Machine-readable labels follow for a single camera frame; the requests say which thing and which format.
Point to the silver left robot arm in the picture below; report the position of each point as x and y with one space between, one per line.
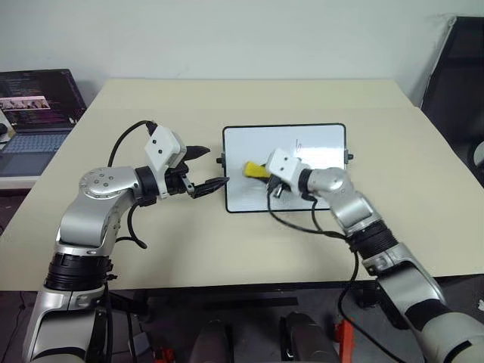
94 211

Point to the white round object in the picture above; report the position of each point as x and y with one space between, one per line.
477 157

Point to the black table frame bar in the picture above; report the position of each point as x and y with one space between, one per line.
227 301

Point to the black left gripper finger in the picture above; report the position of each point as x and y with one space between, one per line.
210 185
197 152

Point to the black chair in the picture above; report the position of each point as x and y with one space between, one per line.
457 75

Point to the yellow eraser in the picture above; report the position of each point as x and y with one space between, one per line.
255 170

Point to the orange-red stand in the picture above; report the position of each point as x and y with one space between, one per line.
346 340

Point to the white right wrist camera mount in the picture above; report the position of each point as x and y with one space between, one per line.
283 164

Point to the black-framed small whiteboard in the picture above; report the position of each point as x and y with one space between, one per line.
257 151

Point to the open grey laptop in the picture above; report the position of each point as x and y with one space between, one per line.
34 113

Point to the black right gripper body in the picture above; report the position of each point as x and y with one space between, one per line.
278 190

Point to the dark rounded shape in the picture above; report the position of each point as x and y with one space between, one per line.
308 338

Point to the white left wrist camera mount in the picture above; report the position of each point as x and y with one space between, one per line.
162 147

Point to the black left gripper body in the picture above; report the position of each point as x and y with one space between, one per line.
175 184

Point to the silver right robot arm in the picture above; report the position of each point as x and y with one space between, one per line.
351 206

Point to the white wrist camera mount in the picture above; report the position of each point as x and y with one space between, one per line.
283 164
162 147

